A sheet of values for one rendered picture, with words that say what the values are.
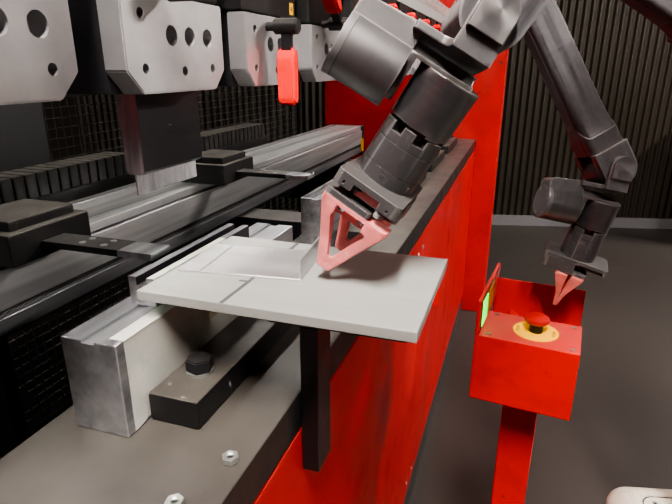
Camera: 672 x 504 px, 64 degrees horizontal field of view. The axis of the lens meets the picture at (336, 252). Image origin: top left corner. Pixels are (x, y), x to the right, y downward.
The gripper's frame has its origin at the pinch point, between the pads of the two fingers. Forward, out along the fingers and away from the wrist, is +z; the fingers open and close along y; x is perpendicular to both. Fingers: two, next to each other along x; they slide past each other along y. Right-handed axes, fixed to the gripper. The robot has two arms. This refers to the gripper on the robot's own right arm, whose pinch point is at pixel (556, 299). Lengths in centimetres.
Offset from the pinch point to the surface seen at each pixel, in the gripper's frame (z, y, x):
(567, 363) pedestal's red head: 2.9, -3.7, 15.2
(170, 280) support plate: -12, 39, 58
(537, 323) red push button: 0.1, 2.3, 11.7
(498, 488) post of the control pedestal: 37.4, -3.9, 8.8
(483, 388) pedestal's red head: 13.5, 6.1, 15.3
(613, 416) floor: 74, -44, -93
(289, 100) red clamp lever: -27, 40, 37
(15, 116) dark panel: -9, 96, 31
